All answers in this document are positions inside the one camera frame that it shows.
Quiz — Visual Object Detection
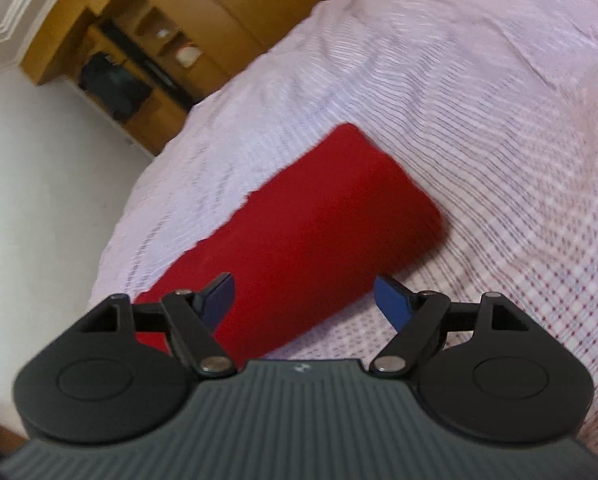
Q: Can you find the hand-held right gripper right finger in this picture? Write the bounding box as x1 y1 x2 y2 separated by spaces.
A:
369 274 531 379

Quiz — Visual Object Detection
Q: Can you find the wooden wardrobe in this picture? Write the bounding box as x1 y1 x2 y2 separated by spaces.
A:
20 0 356 157

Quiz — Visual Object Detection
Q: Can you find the pink checked bedspread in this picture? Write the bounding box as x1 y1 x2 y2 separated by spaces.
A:
86 0 598 463

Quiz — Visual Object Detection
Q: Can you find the black bag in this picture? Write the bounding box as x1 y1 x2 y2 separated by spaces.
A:
78 52 156 124

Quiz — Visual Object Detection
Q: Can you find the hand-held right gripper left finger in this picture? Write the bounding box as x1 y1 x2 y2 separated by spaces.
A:
79 273 238 379

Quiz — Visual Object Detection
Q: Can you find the red knit sweater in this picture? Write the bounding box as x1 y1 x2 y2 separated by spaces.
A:
134 122 448 361

